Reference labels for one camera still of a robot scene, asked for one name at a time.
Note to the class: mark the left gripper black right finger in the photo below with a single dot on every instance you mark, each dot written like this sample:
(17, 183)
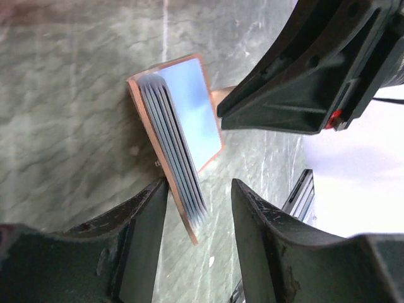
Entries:
(363, 268)

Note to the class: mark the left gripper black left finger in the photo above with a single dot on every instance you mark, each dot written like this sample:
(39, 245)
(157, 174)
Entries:
(110, 258)

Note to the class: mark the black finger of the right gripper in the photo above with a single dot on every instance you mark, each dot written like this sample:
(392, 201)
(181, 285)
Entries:
(323, 70)

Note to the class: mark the brown leather card holder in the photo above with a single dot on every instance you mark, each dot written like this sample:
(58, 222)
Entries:
(178, 111)

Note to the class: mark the aluminium frame rails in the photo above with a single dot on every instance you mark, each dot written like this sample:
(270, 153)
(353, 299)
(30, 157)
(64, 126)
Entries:
(300, 195)

